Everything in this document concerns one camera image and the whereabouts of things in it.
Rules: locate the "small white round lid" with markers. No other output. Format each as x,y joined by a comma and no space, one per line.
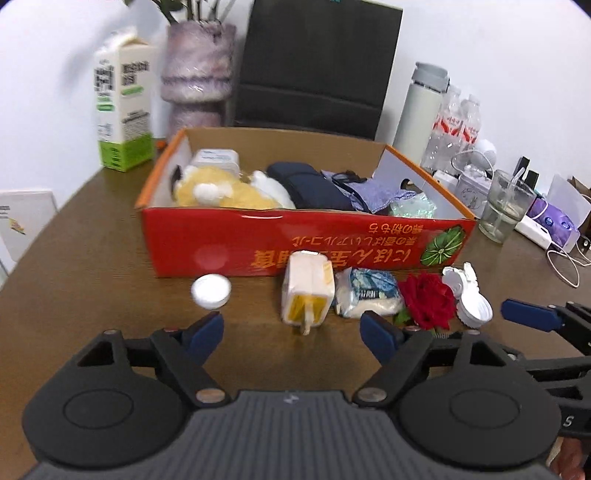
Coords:
210,290

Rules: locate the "red cardboard box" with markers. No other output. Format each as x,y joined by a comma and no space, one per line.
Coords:
231,240

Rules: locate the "white green milk carton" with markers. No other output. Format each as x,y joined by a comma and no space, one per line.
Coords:
124,115

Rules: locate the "clear drinking glass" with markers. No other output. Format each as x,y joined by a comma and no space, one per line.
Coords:
503,212

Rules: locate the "navy zip pouch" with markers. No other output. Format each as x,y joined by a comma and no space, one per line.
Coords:
309,187

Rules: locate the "white blue tissue packet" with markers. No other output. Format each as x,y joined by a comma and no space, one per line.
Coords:
369,293

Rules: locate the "white booklet at wall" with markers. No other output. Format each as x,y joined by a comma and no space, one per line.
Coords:
23,217

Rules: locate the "yellow plush toy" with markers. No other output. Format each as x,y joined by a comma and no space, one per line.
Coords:
221,189

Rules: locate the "black chair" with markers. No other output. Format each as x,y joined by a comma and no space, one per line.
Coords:
314,69

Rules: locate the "clear plastic bag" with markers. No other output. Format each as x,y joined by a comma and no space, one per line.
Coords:
411,205

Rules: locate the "clear water bottle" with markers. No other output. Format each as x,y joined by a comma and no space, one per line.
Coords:
470,124
441,134

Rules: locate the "white box with rabbit print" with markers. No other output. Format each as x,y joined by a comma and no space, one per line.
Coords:
473,191

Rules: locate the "purple ceramic vase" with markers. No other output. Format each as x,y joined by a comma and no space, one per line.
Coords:
198,69

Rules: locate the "white thermos bottle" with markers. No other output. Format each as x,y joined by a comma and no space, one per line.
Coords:
418,110

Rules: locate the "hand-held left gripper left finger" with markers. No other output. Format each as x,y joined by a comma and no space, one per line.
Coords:
205,331

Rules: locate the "white power strip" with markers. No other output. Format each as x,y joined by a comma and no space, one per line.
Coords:
535,233

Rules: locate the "red artificial rose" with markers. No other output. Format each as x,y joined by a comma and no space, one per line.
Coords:
427,300

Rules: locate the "small white fan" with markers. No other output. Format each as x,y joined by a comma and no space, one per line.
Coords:
485,151

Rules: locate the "cream and yellow small box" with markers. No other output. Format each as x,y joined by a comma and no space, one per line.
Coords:
307,288

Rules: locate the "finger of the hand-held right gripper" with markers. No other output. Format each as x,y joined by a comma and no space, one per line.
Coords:
528,314

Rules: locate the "translucent white bag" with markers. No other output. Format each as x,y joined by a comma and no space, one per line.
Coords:
565,194

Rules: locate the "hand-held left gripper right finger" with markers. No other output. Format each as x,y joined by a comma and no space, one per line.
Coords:
376,333

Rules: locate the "white flip cap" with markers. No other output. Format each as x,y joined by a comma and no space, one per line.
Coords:
468,300

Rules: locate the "clear cotton swab box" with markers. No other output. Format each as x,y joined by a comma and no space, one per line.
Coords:
214,159

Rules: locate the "person's right hand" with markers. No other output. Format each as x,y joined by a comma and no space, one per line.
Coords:
570,459

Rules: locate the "purple packet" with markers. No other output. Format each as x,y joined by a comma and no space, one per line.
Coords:
556,224

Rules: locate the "small black bottle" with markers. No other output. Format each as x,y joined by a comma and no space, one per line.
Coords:
532,179
521,166

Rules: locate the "white straw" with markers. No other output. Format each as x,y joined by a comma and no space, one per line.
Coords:
515,182

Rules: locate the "wooden desktop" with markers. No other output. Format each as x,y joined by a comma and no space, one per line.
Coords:
92,286

